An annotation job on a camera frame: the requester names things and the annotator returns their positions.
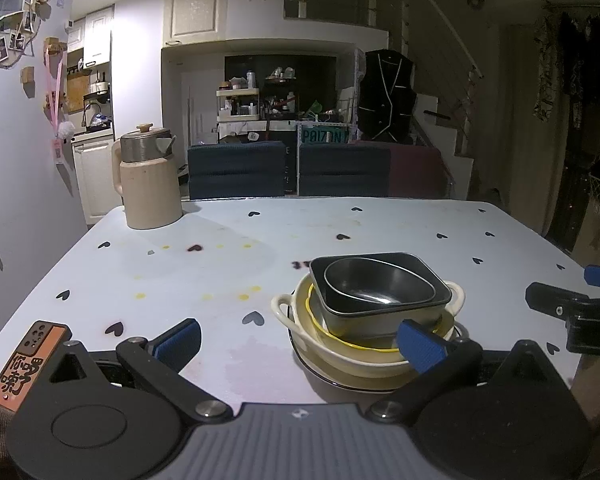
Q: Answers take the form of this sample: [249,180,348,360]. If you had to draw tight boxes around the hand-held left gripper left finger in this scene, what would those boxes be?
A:
[40,318,234,424]

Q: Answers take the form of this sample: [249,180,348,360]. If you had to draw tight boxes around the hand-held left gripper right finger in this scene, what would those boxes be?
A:
[365,318,563,424]

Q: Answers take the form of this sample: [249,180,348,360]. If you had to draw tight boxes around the large rectangular steel tray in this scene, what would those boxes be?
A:
[308,252,454,339]

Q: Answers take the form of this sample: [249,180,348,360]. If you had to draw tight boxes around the small rectangular steel tray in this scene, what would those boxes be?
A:
[323,257,438,307]

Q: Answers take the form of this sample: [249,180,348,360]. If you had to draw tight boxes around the white plate with black rim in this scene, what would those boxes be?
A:
[287,320,469,393]

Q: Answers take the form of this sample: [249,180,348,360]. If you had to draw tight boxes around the cream bowl with two handles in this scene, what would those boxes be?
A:
[270,280,466,379]

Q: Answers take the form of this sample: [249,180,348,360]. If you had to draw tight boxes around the white floral bowl yellow rim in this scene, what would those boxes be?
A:
[303,284,407,351]

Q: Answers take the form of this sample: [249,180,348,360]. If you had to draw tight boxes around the beige kettle with steel lid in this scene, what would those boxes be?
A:
[110,123,184,231]

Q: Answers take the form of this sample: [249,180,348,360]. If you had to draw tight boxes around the pink chair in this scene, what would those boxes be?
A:
[355,140,444,199]

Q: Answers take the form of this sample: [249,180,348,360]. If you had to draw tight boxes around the dark blue chair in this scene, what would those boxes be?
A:
[298,142,394,197]
[187,140,287,200]

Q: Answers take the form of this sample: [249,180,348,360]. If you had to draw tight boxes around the white kitchen cabinets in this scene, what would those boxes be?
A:
[66,4,127,226]

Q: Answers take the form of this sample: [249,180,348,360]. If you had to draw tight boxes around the staircase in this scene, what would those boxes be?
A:
[414,105,477,202]

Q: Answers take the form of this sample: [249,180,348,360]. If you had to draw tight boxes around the hanging dark clothes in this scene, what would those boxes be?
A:
[532,2,600,122]

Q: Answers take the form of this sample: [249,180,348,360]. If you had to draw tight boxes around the teal sign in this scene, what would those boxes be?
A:
[299,127,351,145]

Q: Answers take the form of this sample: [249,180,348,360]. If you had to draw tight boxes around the cream storage trolley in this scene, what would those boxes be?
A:
[216,87,261,122]

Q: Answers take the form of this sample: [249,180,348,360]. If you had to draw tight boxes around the black vest with white trim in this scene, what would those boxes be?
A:
[357,48,417,144]

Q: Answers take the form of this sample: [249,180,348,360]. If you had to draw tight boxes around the dark cluttered shelf unit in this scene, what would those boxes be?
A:
[223,54,339,137]

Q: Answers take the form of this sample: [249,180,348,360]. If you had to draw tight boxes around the white wire rack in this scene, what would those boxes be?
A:
[337,49,367,142]

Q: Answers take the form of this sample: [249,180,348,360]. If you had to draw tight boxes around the pink lanyard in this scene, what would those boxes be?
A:
[43,42,76,162]

